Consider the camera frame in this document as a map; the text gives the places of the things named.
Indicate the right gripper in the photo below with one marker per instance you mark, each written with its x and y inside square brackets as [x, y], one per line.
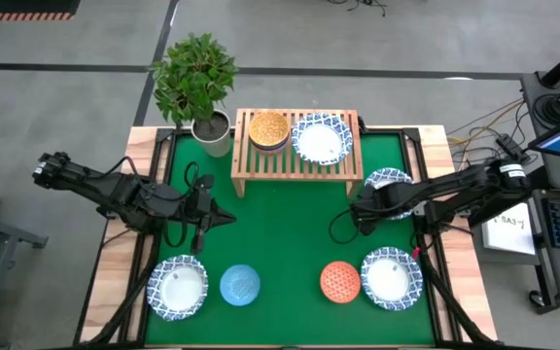
[370, 209]

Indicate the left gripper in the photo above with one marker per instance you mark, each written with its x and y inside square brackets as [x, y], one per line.
[201, 211]

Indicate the blue patterned paper plate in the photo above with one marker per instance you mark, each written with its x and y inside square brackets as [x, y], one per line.
[321, 141]
[391, 278]
[178, 288]
[396, 177]

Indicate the light blue patterned bowl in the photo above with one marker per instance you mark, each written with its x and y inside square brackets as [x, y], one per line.
[240, 285]

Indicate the orange patterned bowl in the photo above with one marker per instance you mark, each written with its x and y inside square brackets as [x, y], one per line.
[339, 282]

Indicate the yellow patterned bowl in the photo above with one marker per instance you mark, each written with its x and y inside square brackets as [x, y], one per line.
[269, 128]

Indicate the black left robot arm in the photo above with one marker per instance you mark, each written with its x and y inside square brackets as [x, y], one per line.
[115, 189]

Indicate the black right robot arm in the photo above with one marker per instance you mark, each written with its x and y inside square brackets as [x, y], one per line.
[455, 187]

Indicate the wooden slatted shelf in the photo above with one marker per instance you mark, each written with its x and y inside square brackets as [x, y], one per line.
[294, 172]

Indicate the green table mat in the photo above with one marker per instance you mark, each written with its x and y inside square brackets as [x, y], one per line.
[285, 243]

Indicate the green plant in white pot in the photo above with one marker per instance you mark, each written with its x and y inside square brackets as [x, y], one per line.
[192, 82]

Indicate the white paper sheet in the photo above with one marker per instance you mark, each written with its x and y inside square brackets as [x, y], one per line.
[508, 238]

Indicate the black power strip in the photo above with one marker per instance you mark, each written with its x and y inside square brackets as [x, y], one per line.
[511, 146]

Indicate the black caster wheel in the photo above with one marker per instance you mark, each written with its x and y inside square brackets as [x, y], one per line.
[536, 299]

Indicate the black hazard striped floor mat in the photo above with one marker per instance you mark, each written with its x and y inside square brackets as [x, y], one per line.
[22, 6]

